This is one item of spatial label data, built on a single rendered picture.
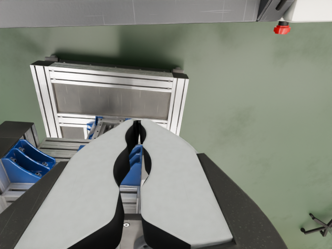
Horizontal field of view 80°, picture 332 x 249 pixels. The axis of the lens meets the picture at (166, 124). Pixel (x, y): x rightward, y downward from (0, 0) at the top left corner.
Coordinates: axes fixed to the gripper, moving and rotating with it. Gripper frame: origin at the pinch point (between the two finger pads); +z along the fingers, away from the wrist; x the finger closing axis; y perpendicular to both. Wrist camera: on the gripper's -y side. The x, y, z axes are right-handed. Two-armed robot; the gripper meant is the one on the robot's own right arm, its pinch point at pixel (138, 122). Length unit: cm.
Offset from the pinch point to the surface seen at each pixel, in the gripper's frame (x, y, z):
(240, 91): 64, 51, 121
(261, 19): 19.6, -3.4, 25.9
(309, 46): 105, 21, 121
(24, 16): -18.6, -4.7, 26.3
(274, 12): 21.1, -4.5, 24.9
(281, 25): 32, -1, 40
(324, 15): 28.5, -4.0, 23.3
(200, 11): 9.3, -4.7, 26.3
